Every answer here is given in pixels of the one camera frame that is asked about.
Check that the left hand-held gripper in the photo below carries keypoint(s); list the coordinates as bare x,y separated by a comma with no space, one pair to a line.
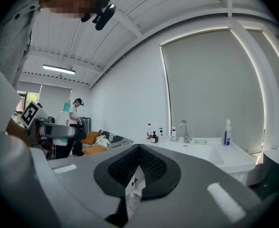
31,114

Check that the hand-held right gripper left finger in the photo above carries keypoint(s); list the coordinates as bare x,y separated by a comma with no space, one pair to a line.
82,174

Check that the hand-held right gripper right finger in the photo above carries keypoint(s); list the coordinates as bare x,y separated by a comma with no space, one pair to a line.
196,186

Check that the white bottle with teal cap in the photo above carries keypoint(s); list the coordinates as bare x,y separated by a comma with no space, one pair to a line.
63,121

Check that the person's left forearm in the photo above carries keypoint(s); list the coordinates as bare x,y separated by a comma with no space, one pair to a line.
17,130

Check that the orange cushion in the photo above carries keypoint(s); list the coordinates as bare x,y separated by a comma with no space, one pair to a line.
90,137
94,149

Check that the small grey roller blind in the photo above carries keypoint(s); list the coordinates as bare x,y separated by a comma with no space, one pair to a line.
55,96

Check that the black cabinet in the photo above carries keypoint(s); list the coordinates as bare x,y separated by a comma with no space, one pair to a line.
86,125

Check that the green soap dish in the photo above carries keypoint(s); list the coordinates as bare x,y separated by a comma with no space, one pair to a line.
200,141

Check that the striped grey blanket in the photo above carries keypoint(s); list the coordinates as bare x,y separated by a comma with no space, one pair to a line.
117,138

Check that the chrome faucet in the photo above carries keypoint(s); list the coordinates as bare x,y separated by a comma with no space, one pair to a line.
186,132

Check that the white bottle blue cap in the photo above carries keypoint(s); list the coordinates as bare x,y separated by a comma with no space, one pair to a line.
173,134

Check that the long ceiling light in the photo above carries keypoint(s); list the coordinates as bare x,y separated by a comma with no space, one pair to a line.
58,69

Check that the white blue spray bottle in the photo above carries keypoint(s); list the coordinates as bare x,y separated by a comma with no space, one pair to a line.
226,134

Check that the white pump bottle blue label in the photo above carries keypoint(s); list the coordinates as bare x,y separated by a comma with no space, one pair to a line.
161,134

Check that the black pump bottle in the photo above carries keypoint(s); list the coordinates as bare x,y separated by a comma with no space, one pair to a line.
154,138

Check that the red-capped bottle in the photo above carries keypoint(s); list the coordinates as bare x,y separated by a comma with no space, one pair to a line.
149,132

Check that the dark grey appliance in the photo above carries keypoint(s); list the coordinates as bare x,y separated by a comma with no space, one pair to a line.
277,174

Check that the person's grey shirt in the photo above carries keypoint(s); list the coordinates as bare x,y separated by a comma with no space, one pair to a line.
11,32

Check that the large grey roller blind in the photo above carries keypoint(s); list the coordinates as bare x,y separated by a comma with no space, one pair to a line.
213,84

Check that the person's head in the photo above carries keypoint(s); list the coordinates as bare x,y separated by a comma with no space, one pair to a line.
68,1

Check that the narrow grey roller blind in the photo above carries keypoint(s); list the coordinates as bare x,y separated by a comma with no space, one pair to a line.
277,75

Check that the black head-worn camera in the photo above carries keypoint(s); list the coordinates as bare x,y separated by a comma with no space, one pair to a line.
105,15

